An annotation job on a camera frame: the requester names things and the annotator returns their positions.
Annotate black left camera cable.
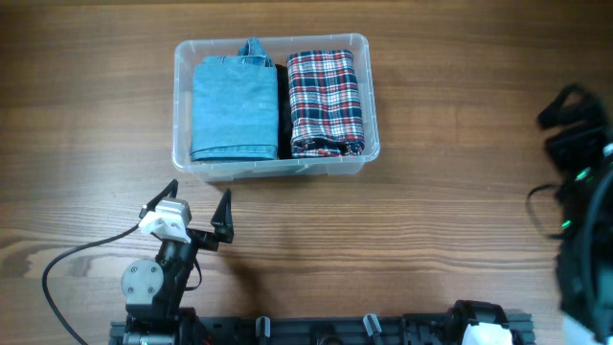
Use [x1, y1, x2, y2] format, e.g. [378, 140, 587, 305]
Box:
[41, 223, 141, 345]

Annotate blue jeans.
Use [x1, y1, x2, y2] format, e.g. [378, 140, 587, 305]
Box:
[191, 37, 279, 161]

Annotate red plaid shirt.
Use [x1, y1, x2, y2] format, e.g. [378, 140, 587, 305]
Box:
[286, 50, 365, 159]

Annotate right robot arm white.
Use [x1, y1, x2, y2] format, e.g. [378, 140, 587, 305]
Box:
[524, 83, 612, 344]

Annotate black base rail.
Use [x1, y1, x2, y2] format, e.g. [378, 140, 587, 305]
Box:
[108, 313, 535, 345]

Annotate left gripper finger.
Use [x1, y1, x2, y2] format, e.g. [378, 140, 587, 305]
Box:
[140, 179, 178, 214]
[211, 189, 233, 229]

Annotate clear plastic storage container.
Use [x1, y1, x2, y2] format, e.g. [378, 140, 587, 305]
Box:
[172, 33, 380, 182]

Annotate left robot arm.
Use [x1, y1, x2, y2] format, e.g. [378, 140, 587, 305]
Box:
[109, 180, 234, 345]

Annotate black garment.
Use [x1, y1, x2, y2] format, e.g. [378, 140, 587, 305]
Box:
[275, 64, 293, 159]

